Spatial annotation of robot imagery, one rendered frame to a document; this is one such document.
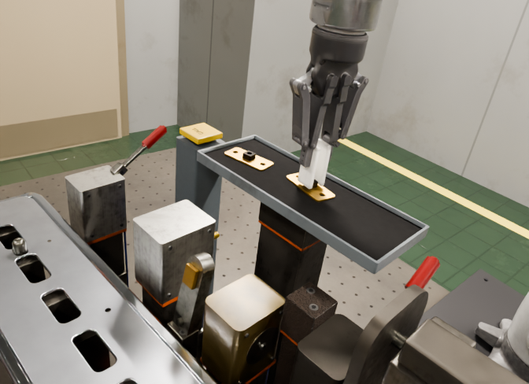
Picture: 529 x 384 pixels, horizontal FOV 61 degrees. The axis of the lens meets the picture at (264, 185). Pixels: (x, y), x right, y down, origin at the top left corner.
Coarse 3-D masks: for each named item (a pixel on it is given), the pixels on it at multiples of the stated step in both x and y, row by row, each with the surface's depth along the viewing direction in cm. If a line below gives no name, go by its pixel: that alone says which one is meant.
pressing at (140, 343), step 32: (0, 224) 80; (32, 224) 81; (64, 224) 81; (0, 256) 73; (64, 256) 75; (96, 256) 75; (0, 288) 67; (32, 288) 68; (64, 288) 68; (96, 288) 69; (128, 288) 70; (0, 320) 62; (32, 320) 62; (96, 320) 64; (128, 320) 64; (0, 352) 58; (32, 352) 58; (64, 352) 59; (128, 352) 60; (160, 352) 60
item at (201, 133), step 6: (192, 126) 87; (198, 126) 88; (204, 126) 88; (210, 126) 88; (180, 132) 86; (186, 132) 85; (192, 132) 85; (198, 132) 85; (204, 132) 85; (210, 132) 86; (216, 132) 86; (192, 138) 84; (198, 138) 83; (204, 138) 83; (210, 138) 85; (216, 138) 86; (198, 144) 83
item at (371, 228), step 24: (240, 144) 83; (264, 144) 84; (240, 168) 74; (288, 168) 76; (288, 192) 69; (336, 192) 71; (312, 216) 64; (336, 216) 65; (360, 216) 66; (384, 216) 67; (360, 240) 61; (384, 240) 61
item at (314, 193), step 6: (294, 174) 74; (294, 180) 72; (300, 186) 71; (318, 186) 71; (306, 192) 70; (312, 192) 70; (318, 192) 70; (324, 192) 70; (330, 192) 70; (318, 198) 68; (324, 198) 68; (330, 198) 69
